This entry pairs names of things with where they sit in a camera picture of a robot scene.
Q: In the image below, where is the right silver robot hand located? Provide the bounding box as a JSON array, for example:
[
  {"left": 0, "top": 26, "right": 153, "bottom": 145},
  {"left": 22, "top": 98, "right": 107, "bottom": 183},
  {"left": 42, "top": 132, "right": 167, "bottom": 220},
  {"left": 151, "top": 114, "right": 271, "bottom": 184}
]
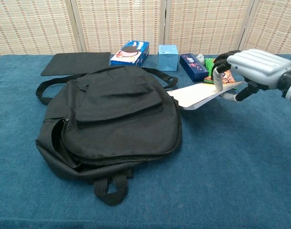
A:
[{"left": 212, "top": 49, "right": 291, "bottom": 103}]

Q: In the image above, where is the white yellow notebook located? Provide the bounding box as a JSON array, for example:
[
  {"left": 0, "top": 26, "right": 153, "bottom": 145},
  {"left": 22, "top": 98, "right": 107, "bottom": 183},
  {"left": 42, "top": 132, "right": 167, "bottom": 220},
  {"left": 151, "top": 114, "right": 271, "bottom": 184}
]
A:
[{"left": 168, "top": 81, "right": 246, "bottom": 111}]

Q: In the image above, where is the black backpack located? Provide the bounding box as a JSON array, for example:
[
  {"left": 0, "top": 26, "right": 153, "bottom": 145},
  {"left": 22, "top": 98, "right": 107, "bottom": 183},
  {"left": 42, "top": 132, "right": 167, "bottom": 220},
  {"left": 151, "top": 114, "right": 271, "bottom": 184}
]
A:
[{"left": 35, "top": 65, "right": 183, "bottom": 207}]

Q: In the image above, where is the green orange snack bag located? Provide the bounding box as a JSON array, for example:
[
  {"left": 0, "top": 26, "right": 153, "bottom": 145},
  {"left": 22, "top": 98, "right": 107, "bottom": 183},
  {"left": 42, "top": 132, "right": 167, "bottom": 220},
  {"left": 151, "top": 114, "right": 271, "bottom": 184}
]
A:
[{"left": 203, "top": 58, "right": 239, "bottom": 90}]

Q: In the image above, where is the dark blue long box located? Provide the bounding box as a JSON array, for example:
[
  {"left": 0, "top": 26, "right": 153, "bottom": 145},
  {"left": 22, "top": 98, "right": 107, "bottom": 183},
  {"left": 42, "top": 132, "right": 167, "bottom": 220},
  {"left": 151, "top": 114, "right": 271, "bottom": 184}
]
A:
[{"left": 179, "top": 53, "right": 209, "bottom": 83}]

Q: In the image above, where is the light blue cardboard box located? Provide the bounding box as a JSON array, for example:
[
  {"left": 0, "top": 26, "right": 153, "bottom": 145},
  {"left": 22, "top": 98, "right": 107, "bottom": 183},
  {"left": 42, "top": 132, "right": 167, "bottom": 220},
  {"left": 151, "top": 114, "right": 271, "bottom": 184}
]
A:
[{"left": 158, "top": 44, "right": 179, "bottom": 72}]

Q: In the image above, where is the blue table cloth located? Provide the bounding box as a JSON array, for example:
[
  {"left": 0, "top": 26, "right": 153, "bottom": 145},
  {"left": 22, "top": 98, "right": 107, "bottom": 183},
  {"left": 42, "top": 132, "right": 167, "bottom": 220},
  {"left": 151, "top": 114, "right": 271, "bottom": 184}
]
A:
[{"left": 0, "top": 53, "right": 291, "bottom": 229}]

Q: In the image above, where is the blue cookie box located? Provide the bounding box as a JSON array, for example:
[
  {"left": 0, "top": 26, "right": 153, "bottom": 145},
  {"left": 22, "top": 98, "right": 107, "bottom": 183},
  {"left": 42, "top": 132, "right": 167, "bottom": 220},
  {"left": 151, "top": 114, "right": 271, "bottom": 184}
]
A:
[{"left": 108, "top": 40, "right": 150, "bottom": 67}]

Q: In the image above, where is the bamboo folding screen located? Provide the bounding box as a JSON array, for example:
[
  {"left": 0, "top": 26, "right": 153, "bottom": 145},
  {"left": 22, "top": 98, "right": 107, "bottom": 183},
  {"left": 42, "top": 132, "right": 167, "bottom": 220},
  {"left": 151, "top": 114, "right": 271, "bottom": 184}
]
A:
[{"left": 0, "top": 0, "right": 291, "bottom": 58}]

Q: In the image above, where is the black mouse pad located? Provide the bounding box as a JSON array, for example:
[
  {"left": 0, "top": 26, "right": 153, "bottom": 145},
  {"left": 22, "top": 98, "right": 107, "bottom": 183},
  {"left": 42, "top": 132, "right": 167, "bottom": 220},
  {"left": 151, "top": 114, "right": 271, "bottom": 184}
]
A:
[{"left": 40, "top": 52, "right": 112, "bottom": 77}]

